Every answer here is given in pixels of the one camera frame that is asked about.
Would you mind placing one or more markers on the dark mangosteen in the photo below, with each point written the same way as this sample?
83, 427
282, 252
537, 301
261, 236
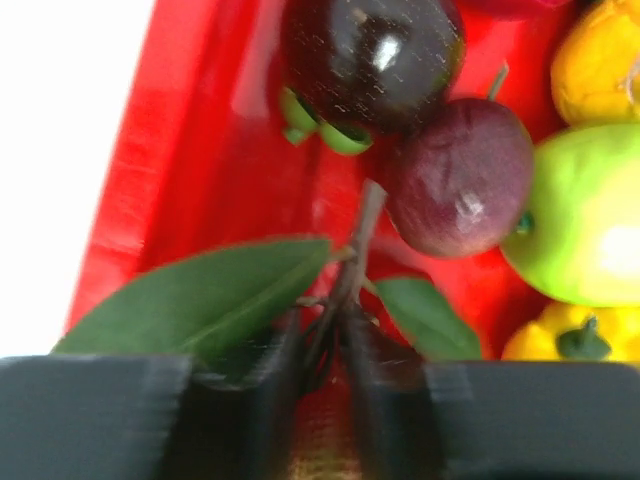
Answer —
355, 69

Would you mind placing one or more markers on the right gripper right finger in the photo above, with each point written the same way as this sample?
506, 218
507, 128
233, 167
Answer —
486, 419

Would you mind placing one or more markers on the lychee bunch with leaves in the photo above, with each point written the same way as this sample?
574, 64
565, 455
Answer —
206, 304

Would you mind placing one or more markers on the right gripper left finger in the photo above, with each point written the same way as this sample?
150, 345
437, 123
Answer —
153, 417

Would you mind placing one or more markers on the green apple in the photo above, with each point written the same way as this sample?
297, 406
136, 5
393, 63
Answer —
578, 240

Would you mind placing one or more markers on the purple passion fruit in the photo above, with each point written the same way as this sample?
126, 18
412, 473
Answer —
461, 185

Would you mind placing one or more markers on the yellow banana bunch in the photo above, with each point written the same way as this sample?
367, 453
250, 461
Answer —
595, 71

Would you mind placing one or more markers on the yellow bell pepper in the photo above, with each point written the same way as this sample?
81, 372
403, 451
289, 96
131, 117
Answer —
566, 333

